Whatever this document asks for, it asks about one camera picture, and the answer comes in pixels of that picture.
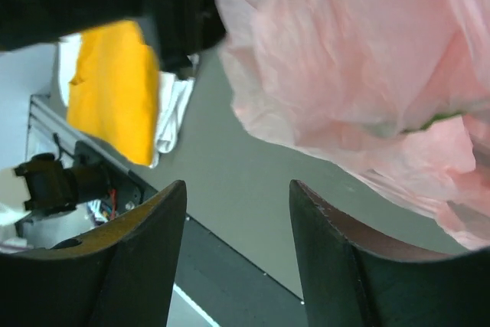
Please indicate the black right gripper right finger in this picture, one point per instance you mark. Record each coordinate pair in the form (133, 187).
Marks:
(354, 275)

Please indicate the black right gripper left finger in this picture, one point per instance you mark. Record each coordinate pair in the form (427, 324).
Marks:
(118, 274)

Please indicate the pink plastic bag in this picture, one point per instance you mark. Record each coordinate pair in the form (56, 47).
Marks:
(394, 92)

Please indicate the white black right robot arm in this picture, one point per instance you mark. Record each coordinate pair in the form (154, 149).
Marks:
(42, 186)

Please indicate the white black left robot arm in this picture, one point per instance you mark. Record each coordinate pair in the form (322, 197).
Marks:
(175, 29)

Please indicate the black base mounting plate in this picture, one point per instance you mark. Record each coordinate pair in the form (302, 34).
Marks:
(228, 287)

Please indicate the orange folded cloth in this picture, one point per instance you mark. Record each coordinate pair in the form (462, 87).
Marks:
(113, 94)

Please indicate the white folded cloth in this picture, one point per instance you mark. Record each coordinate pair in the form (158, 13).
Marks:
(173, 96)

